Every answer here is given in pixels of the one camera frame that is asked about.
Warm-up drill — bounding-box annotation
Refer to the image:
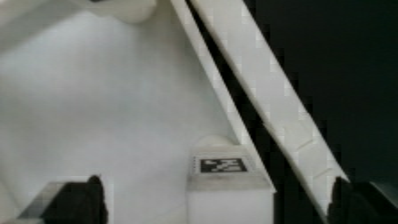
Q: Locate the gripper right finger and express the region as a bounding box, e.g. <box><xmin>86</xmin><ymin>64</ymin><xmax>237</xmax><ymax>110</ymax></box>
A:
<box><xmin>327</xmin><ymin>178</ymin><xmax>398</xmax><ymax>224</ymax></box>

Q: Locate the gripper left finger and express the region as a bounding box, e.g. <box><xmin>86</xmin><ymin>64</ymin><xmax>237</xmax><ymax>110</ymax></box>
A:
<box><xmin>16</xmin><ymin>175</ymin><xmax>109</xmax><ymax>224</ymax></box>

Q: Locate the white table leg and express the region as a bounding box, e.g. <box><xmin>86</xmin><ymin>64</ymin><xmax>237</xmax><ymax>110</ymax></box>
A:
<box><xmin>82</xmin><ymin>0</ymin><xmax>159</xmax><ymax>23</ymax></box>
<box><xmin>187</xmin><ymin>135</ymin><xmax>276</xmax><ymax>224</ymax></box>

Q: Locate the white square table top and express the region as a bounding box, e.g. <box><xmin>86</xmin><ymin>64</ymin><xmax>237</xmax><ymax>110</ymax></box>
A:
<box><xmin>0</xmin><ymin>0</ymin><xmax>281</xmax><ymax>224</ymax></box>

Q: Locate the white obstacle front bar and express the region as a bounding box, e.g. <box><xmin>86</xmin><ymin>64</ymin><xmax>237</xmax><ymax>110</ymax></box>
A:
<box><xmin>192</xmin><ymin>0</ymin><xmax>349</xmax><ymax>224</ymax></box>

